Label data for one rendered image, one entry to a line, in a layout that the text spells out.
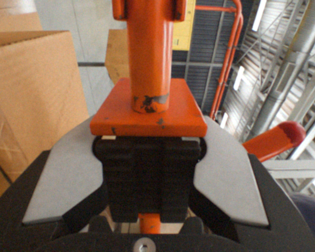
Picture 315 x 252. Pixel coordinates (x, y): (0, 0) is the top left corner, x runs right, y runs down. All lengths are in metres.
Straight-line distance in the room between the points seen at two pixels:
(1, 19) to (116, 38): 1.12
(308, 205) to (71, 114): 0.41
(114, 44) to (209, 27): 9.58
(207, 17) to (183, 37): 3.69
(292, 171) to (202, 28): 9.64
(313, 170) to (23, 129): 2.43
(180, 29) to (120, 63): 5.98
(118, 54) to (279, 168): 1.98
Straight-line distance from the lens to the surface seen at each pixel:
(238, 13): 8.23
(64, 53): 0.29
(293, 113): 3.05
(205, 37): 11.12
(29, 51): 0.23
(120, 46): 1.72
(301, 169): 2.34
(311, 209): 0.36
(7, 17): 0.86
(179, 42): 7.54
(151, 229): 0.18
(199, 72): 11.65
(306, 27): 5.87
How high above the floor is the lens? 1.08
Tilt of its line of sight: 1 degrees up
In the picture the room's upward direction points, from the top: 91 degrees clockwise
